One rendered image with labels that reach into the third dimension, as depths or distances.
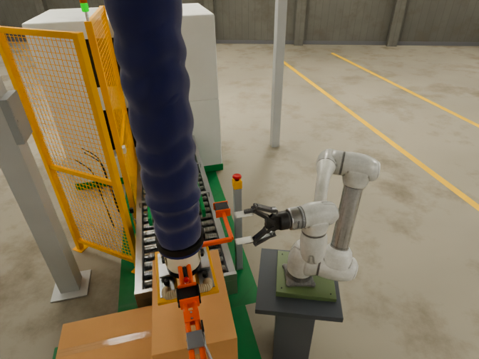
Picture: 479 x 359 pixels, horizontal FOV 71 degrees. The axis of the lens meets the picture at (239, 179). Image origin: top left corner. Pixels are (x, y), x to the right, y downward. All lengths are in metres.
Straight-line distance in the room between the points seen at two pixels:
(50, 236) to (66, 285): 0.57
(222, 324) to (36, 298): 2.15
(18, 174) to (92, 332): 1.17
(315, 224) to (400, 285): 2.16
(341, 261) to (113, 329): 1.44
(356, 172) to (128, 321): 1.65
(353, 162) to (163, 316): 1.25
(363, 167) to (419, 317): 1.76
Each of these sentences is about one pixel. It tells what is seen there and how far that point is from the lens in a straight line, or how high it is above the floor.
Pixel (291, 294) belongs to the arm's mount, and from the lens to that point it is 2.12.
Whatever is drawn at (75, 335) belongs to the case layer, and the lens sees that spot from 2.46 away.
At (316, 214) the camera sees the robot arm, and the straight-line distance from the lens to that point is 1.34.
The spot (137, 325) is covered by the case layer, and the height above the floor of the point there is 0.54.
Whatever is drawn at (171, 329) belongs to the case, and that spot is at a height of 0.94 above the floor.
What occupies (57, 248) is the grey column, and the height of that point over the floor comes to 0.53.
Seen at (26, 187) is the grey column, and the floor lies 1.13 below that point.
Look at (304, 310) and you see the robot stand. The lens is 2.10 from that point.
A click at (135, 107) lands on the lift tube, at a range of 1.21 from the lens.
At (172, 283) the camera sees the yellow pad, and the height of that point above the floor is 1.13.
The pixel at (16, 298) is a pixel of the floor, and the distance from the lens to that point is 3.67.
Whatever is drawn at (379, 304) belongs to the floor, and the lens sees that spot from 3.23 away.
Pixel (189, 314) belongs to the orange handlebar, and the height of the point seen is 1.25.
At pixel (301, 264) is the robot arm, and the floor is 0.96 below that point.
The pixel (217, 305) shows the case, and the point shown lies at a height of 0.94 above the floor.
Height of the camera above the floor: 2.45
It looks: 33 degrees down
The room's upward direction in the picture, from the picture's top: 1 degrees counter-clockwise
